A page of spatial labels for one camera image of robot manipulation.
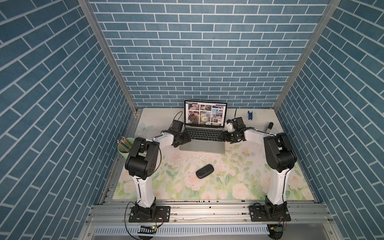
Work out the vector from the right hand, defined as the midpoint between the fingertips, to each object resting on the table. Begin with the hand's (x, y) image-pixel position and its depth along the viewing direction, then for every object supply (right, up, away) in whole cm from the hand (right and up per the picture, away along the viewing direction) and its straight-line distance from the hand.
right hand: (223, 137), depth 102 cm
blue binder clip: (+23, +16, +13) cm, 31 cm away
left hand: (-23, -1, -3) cm, 23 cm away
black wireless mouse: (-13, -18, -16) cm, 28 cm away
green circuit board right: (+21, -41, -32) cm, 56 cm away
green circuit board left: (-42, -42, -30) cm, 66 cm away
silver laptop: (-13, +12, +5) cm, 18 cm away
